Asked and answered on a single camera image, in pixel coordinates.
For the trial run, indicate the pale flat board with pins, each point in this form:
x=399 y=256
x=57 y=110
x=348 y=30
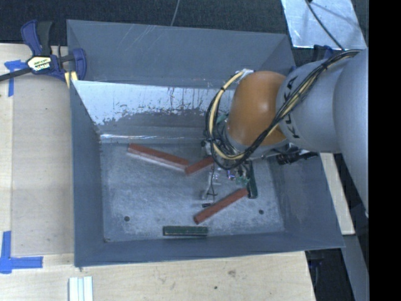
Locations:
x=40 y=168

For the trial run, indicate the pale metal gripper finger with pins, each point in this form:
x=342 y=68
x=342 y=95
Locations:
x=209 y=187

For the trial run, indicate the red-brown flat block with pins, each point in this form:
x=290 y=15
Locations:
x=156 y=156
x=198 y=165
x=220 y=205

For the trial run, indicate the grey metal bin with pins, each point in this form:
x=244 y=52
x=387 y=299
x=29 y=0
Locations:
x=150 y=196

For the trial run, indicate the dark green flat block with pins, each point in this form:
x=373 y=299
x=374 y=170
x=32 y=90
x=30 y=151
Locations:
x=185 y=231
x=252 y=187

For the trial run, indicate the black cylinder on white bracket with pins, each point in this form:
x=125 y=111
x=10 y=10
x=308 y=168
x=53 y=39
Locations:
x=287 y=158

